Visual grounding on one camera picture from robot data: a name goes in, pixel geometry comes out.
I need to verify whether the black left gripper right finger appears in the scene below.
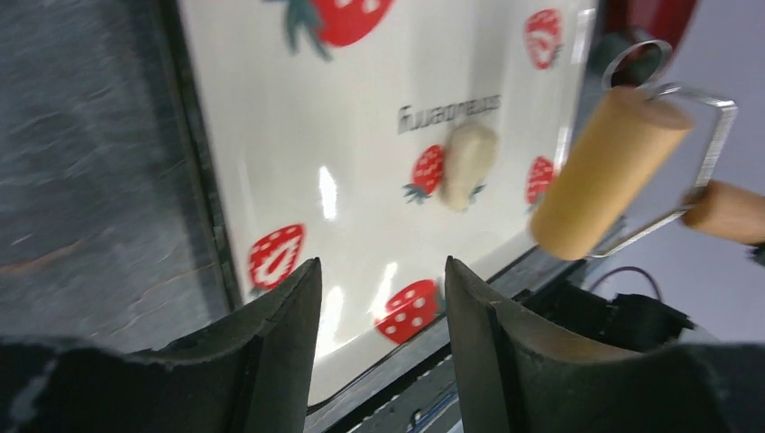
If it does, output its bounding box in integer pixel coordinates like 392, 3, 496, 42
445, 257, 764, 432

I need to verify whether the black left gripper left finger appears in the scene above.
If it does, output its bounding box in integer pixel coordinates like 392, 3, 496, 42
1, 258, 322, 432

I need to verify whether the strawberry print enamel tray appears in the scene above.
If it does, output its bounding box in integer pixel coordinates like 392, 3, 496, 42
171, 1, 599, 406

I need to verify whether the wooden dough roller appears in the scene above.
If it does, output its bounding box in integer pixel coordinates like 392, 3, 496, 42
530, 83, 764, 261

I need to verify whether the metal ring cutter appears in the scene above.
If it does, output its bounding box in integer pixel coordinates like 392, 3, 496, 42
598, 39, 673, 90

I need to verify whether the white dough ball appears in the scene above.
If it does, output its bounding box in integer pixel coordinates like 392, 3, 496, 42
441, 123, 499, 211

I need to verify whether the red round plate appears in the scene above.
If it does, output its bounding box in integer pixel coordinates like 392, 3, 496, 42
604, 0, 698, 50

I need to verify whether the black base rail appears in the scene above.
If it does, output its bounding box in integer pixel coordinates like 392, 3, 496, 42
308, 251, 695, 433

